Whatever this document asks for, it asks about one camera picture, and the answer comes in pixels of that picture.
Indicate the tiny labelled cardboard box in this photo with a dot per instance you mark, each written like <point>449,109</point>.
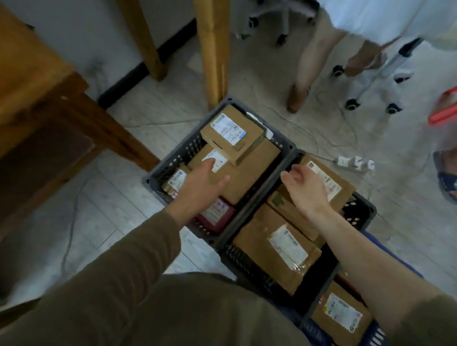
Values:
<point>177,180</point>

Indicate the plain cardboard box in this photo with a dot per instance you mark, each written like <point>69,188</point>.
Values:
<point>290,214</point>

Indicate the wooden table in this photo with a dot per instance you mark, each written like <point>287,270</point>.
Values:
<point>36,108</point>

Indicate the person's right hand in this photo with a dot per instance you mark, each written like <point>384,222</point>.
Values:
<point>310,196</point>

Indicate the dark grey plastic crate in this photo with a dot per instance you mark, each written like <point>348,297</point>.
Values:
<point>358,213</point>
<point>161,176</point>

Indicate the person's left forearm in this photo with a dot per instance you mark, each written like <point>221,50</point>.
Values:
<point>135,257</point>

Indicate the blue plastic crate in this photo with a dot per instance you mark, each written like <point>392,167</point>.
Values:
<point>379,344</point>

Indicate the large taped cardboard parcel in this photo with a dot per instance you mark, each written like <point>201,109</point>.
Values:
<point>274,251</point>

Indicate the red plastic stool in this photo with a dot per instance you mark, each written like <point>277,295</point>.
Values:
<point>449,107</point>

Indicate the person's left thumb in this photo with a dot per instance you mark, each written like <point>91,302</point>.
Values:
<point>222,182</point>

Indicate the maroon parcel box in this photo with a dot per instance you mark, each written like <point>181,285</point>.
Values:
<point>217,213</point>

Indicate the person's right forearm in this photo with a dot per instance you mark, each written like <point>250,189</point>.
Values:
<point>363,265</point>

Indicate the person's left hand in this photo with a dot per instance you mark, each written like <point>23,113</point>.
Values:
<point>198,192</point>

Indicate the grey wheeled chair base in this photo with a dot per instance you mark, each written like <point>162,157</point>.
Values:
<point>282,12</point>

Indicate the cardboard box with long label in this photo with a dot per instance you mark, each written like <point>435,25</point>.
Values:
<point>336,188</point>

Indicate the white wheeled chair base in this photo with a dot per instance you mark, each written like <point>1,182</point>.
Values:
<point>385,70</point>

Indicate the white power strip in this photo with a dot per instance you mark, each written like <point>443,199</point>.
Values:
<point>356,162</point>

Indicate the person's olive shirt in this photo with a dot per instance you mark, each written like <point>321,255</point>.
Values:
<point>208,319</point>

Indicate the white flat parcel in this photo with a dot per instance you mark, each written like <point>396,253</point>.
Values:
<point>265,129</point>

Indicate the person's right thumb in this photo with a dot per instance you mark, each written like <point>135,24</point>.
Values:
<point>288,179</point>

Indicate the wooden table leg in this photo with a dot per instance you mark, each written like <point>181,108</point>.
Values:
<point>140,29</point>
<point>212,47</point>

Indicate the large flat cardboard box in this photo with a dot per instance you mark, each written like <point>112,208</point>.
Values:
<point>251,171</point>

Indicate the cardboard box with square label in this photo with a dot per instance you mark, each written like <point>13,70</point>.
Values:
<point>339,317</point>

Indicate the small labelled cardboard box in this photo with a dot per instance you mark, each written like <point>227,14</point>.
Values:
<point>233,135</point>

